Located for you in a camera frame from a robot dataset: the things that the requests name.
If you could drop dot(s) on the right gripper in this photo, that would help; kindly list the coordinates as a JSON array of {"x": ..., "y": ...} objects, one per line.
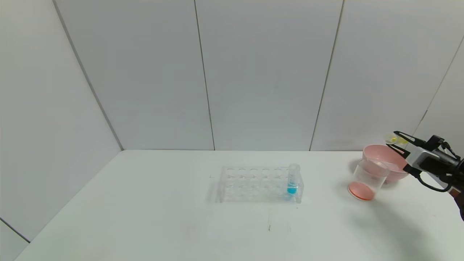
[{"x": 417, "y": 156}]

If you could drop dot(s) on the test tube with yellow pigment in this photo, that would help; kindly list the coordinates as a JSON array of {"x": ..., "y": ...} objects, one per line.
[{"x": 392, "y": 138}]

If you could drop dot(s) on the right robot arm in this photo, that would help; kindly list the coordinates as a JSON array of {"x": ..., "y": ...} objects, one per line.
[{"x": 453, "y": 166}]

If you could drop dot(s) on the clear glass beaker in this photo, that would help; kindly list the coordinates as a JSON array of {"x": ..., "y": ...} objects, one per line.
[{"x": 362, "y": 190}]

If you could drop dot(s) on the test tube with blue pigment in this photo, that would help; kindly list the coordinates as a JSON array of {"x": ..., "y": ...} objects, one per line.
[{"x": 292, "y": 189}]

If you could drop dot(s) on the clear plastic test tube rack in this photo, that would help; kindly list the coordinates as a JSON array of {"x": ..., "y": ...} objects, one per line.
[{"x": 253, "y": 188}]

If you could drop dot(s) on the pink bowl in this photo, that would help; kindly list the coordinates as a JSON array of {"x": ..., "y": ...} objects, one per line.
[{"x": 380, "y": 154}]

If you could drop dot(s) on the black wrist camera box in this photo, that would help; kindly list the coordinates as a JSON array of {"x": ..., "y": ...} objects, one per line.
[{"x": 436, "y": 141}]

